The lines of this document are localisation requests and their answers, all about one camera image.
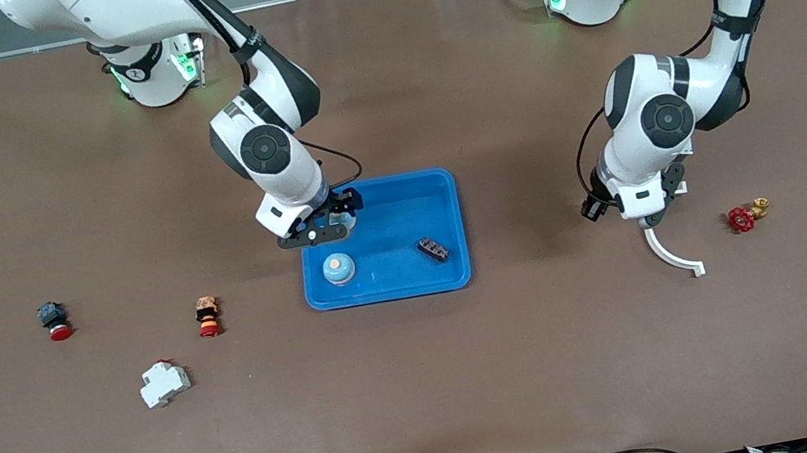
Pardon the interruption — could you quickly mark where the blue plastic tray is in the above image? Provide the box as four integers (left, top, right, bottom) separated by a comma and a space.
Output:
286, 163, 476, 316

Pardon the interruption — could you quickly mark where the brass valve with red handwheel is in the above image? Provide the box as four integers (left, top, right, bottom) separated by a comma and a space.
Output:
724, 195, 776, 238

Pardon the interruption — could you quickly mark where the white circuit breaker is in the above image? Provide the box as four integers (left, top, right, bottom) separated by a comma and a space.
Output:
134, 354, 196, 413

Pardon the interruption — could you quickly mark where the red mushroom emergency stop button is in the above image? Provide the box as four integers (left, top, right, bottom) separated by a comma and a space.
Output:
34, 297, 77, 346

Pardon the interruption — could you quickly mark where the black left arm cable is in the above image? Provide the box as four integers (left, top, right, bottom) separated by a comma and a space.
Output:
546, 0, 751, 200

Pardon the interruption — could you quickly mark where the white curved plastic bracket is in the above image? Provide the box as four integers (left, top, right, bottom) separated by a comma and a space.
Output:
637, 180, 709, 287

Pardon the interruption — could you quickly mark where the orange black push button switch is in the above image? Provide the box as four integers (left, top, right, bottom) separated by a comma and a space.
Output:
191, 293, 226, 341

